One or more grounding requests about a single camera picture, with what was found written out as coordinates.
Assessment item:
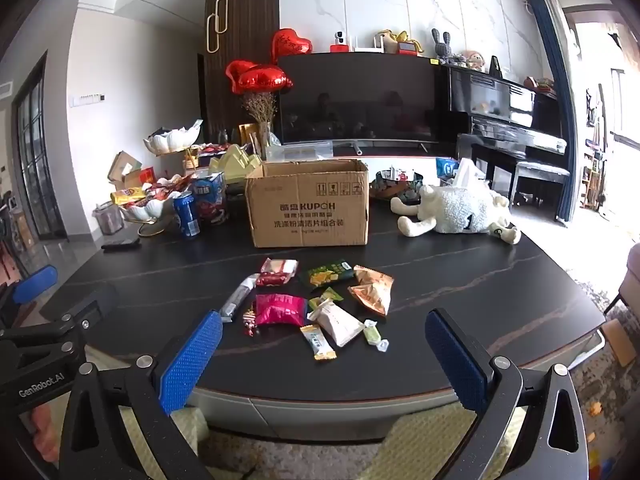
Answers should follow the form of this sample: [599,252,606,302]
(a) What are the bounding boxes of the black piano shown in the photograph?
[442,62,568,206]

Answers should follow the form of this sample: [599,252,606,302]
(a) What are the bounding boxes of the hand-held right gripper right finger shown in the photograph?
[425,308,591,480]

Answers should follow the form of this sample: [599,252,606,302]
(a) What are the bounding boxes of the pale green candy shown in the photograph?
[363,319,390,352]

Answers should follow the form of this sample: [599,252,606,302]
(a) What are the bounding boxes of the dried flowers in vase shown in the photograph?
[241,91,278,161]

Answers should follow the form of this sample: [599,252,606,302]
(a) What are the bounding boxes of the white rack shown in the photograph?
[352,34,386,54]

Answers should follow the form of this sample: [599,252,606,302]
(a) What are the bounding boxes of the gold figurine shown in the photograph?
[375,29,416,53]

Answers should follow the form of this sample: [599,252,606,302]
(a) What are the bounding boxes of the blue snack box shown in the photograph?
[192,172,231,226]

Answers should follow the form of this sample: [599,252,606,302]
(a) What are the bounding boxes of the blue curtain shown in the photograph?
[527,0,576,221]

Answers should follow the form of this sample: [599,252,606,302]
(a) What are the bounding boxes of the small green snack packet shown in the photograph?
[308,287,344,311]

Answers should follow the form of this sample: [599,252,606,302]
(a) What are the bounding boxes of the brown cardboard box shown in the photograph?
[244,159,370,249]

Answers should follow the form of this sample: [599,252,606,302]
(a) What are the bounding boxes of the gold loop wall ornament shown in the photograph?
[206,0,230,53]

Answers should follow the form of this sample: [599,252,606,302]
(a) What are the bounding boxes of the red and white snack packet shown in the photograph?
[255,258,299,288]

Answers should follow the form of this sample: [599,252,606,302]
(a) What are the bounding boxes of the yellow chip packet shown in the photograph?
[111,187,148,206]

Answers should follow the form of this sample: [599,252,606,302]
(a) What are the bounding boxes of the white lotus bowl with snacks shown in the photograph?
[111,175,196,223]

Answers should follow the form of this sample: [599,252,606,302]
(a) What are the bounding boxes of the gold mountain ornament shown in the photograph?
[208,144,263,185]

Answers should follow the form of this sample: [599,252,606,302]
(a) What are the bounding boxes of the black glazed door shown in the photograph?
[12,52,68,241]

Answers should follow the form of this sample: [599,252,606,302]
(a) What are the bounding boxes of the white plush sheep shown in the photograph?
[390,182,522,246]

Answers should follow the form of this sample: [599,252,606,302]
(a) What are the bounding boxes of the white television stand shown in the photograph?
[330,144,453,161]

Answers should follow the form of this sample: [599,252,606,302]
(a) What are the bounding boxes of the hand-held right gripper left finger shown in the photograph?
[52,310,224,480]

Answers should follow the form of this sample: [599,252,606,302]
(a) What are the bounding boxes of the black piano bench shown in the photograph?
[510,160,572,221]

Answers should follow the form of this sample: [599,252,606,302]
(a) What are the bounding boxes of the small yellow snack packet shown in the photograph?
[300,325,337,363]

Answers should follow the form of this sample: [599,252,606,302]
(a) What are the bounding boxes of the pink snack packet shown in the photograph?
[254,294,308,328]

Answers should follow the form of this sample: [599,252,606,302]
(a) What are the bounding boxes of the white tissue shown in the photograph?
[452,157,488,186]

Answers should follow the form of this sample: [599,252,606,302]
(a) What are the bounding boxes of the clear trash bin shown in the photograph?
[94,202,124,236]

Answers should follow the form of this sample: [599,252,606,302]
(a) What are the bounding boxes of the red heart balloon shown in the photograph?
[237,64,295,96]
[271,28,313,65]
[225,60,261,95]

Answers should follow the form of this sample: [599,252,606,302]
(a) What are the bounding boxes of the blue drink can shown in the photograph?
[172,191,202,237]

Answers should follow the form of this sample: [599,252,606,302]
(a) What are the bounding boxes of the orange biscuit packet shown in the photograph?
[347,265,395,317]

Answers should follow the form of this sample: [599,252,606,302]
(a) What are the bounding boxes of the tray of red snacks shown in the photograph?
[185,142,236,168]

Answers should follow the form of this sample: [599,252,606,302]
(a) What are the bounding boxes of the silver snack bar wrapper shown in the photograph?
[220,273,261,323]

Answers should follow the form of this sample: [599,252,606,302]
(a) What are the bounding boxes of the person's left hand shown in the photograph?
[27,402,63,453]

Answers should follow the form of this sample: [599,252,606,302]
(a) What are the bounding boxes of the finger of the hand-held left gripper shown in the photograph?
[0,284,121,361]
[0,264,59,328]

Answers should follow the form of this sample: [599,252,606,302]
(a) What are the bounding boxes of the grey rabbit doll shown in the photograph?
[431,28,453,63]

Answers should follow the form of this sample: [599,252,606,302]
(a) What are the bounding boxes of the open cardboard boxes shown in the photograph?
[107,150,156,193]

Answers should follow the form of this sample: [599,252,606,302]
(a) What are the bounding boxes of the dark snack bowl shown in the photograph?
[370,169,425,203]

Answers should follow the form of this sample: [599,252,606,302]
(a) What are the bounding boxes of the clear plastic zip bag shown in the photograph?
[265,141,333,162]

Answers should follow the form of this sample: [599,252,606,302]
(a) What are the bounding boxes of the black television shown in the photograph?
[277,52,448,153]

